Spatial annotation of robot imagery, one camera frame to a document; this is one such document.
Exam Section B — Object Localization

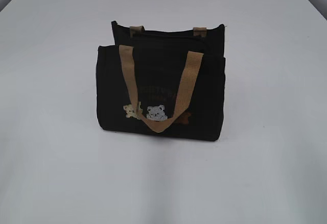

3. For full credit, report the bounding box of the black canvas tote bag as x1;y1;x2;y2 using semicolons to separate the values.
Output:
96;21;226;141

